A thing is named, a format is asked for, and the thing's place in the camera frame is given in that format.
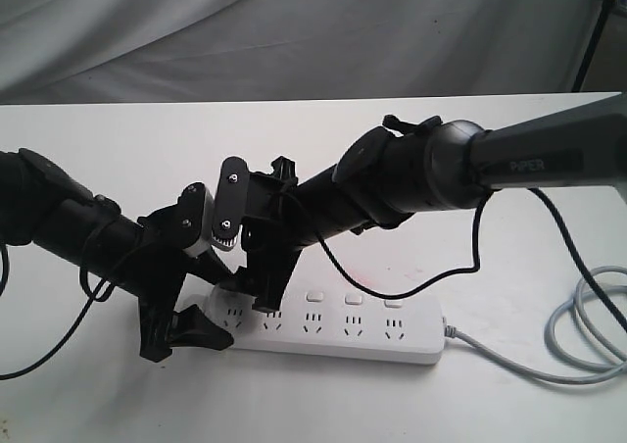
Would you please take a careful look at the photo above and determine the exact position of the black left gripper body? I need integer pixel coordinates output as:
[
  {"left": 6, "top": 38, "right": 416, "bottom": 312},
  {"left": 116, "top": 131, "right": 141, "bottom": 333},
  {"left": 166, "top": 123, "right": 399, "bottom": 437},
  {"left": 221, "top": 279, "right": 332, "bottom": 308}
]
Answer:
[{"left": 121, "top": 205, "right": 189, "bottom": 363}]

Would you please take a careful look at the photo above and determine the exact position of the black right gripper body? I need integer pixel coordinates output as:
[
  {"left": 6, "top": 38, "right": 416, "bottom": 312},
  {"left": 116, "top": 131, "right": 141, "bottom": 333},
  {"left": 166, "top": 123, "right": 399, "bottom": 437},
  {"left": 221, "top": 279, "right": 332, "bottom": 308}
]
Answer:
[{"left": 241, "top": 156, "right": 300, "bottom": 299}]

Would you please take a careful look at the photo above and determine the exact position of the white five-outlet power strip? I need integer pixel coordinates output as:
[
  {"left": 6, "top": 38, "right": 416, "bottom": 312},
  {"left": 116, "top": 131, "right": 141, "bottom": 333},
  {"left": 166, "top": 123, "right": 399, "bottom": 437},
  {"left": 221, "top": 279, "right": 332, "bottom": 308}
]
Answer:
[{"left": 206, "top": 287, "right": 445, "bottom": 366}]

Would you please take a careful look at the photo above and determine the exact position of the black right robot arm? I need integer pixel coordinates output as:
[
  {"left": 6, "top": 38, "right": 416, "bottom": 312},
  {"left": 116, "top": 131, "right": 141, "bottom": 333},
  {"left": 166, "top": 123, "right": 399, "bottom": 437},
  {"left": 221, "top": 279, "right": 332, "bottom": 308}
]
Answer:
[{"left": 216, "top": 94, "right": 626, "bottom": 312}]

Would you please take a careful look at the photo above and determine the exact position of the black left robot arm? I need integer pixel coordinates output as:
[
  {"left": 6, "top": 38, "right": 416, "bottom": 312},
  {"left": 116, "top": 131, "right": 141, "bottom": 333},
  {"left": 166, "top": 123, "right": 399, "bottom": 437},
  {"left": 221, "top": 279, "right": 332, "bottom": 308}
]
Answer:
[{"left": 1, "top": 148, "right": 234, "bottom": 363}]

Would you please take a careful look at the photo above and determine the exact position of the grey backdrop cloth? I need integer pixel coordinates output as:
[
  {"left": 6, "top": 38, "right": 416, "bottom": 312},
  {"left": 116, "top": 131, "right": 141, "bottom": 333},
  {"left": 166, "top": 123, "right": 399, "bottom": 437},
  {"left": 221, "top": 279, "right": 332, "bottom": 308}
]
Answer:
[{"left": 1, "top": 0, "right": 602, "bottom": 104}]

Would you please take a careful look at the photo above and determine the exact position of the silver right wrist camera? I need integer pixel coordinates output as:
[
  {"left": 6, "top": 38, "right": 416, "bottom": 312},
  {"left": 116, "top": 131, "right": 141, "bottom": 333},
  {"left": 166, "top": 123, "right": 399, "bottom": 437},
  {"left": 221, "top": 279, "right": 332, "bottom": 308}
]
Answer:
[{"left": 212, "top": 156, "right": 250, "bottom": 252}]

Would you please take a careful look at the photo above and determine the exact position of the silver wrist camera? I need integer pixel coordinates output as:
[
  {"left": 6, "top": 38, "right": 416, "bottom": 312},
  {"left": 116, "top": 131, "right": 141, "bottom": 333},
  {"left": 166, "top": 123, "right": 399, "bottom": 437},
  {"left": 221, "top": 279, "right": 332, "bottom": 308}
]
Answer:
[
  {"left": 212, "top": 156, "right": 250, "bottom": 252},
  {"left": 174, "top": 182, "right": 214, "bottom": 258}
]

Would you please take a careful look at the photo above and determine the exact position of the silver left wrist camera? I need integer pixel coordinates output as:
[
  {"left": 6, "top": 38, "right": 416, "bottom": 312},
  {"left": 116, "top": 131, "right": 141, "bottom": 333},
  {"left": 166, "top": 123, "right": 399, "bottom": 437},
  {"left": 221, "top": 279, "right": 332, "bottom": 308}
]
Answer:
[{"left": 174, "top": 182, "right": 214, "bottom": 258}]

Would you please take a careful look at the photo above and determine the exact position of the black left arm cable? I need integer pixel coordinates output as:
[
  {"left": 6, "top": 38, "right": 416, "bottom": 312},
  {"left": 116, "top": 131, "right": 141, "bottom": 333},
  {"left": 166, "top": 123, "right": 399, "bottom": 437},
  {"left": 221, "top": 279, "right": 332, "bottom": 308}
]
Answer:
[{"left": 0, "top": 246, "right": 119, "bottom": 380}]

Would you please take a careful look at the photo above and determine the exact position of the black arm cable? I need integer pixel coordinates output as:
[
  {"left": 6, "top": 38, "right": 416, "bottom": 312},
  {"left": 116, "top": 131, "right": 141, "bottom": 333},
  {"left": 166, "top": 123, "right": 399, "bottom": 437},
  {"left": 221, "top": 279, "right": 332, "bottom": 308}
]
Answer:
[
  {"left": 0, "top": 246, "right": 119, "bottom": 380},
  {"left": 278, "top": 182, "right": 627, "bottom": 331}
]

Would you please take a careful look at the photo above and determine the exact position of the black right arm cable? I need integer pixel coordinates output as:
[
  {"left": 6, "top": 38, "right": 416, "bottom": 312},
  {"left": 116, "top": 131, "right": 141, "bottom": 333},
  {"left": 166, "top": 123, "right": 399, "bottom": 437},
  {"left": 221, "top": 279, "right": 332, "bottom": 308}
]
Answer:
[{"left": 278, "top": 182, "right": 627, "bottom": 331}]

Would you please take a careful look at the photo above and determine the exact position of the grey power cable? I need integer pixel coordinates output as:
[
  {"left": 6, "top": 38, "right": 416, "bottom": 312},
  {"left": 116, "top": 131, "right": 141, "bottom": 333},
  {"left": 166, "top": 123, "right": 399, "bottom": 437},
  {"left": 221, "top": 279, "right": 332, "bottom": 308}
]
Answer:
[{"left": 440, "top": 265, "right": 627, "bottom": 385}]

